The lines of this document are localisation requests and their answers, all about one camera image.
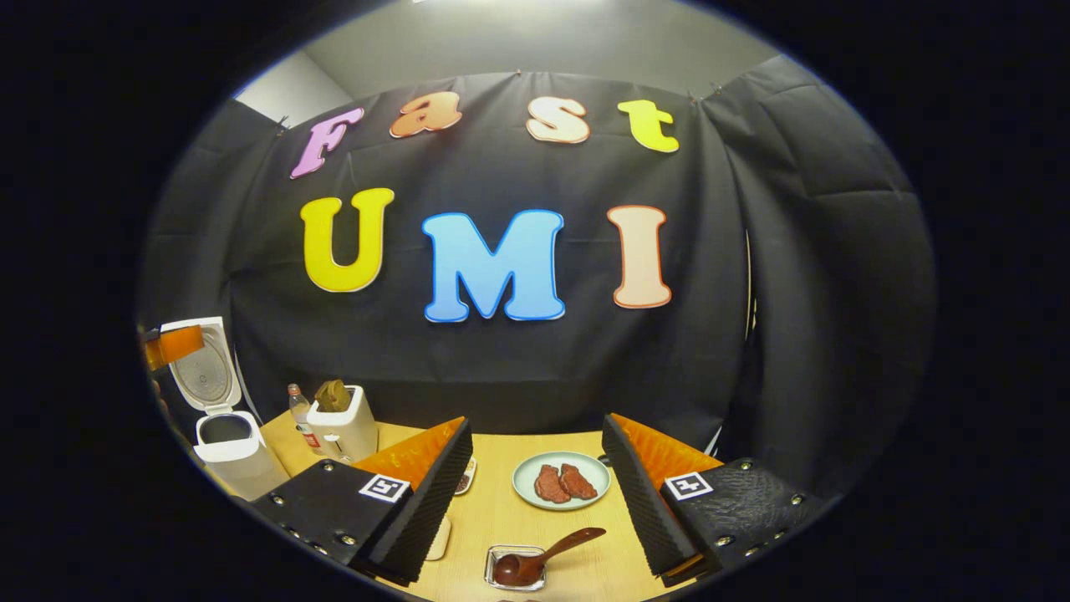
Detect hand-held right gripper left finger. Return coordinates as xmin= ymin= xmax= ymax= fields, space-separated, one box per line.
xmin=251 ymin=416 xmax=474 ymax=585

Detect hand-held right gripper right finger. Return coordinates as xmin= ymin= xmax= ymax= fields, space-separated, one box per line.
xmin=602 ymin=412 xmax=825 ymax=586

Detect clear tray of white rice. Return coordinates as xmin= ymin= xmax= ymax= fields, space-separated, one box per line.
xmin=425 ymin=514 xmax=453 ymax=562

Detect brown wooden spoon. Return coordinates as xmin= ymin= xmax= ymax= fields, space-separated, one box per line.
xmin=493 ymin=528 xmax=607 ymax=587

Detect white rice cooker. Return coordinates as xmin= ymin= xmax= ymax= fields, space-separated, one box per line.
xmin=159 ymin=316 xmax=291 ymax=503

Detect brown meat piece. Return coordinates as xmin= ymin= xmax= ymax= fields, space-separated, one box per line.
xmin=533 ymin=465 xmax=572 ymax=504
xmin=558 ymin=463 xmax=599 ymax=501

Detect pale green plate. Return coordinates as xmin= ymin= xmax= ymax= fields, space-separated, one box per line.
xmin=512 ymin=451 xmax=612 ymax=512

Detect white toaster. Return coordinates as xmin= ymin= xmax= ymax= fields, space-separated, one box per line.
xmin=306 ymin=385 xmax=380 ymax=464

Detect clear plastic water bottle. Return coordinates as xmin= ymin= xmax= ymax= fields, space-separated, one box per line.
xmin=288 ymin=384 xmax=324 ymax=457

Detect black backdrop cloth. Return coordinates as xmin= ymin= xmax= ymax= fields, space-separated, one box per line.
xmin=138 ymin=54 xmax=937 ymax=503

